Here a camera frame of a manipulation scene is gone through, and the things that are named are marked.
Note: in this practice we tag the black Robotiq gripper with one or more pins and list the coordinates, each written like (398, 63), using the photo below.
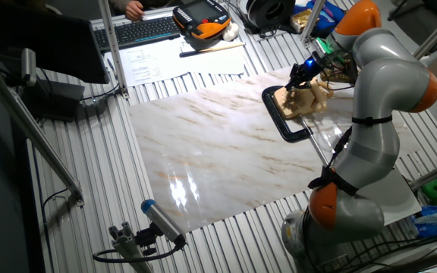
(311, 65)

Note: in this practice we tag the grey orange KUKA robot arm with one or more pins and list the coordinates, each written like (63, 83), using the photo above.
(385, 76)

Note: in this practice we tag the person's forearm grey sleeve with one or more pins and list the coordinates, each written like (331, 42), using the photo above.
(118, 4)

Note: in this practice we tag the beige rotary phone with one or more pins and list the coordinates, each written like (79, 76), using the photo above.
(305, 104)

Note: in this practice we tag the person's bare hand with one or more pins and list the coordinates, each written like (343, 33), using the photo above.
(134, 10)

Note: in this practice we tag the black C-clamp with steel screw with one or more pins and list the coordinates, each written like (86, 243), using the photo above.
(285, 130)

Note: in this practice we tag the gold foil packet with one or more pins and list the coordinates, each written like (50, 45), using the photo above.
(300, 21)

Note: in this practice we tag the blue cloth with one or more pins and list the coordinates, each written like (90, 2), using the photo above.
(330, 17)

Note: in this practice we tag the black filament spool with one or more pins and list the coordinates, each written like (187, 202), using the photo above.
(266, 13)

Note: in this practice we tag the printed paper sheet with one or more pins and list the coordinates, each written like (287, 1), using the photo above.
(154, 64)
(218, 64)

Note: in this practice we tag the white garlic-shaped object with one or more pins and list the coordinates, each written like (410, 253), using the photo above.
(230, 33)

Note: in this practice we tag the orange black teach pendant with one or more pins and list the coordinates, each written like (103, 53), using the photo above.
(209, 29)

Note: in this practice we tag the white marble pattern mat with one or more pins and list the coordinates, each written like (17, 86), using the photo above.
(203, 151)

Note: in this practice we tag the white base board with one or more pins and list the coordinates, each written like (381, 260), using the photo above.
(400, 201)

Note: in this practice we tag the black computer keyboard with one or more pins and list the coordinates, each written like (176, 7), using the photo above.
(139, 33)

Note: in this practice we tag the blue plastic bag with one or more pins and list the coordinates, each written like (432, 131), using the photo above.
(431, 221)

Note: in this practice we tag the short aluminium profile stub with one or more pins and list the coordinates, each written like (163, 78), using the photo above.
(127, 250)

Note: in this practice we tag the black box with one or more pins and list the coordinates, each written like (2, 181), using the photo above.
(55, 100)

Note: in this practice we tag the black computer monitor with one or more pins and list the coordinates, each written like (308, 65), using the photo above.
(44, 49)

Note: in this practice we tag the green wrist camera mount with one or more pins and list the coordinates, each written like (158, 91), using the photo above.
(324, 46)

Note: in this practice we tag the aluminium profile post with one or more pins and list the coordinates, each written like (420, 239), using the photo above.
(111, 45)
(311, 21)
(434, 36)

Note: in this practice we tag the silver camera blue end cap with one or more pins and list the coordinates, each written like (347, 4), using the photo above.
(161, 220)

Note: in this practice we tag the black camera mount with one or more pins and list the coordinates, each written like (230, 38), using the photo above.
(146, 239)

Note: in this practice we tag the silver stick camera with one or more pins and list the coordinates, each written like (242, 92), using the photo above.
(29, 64)

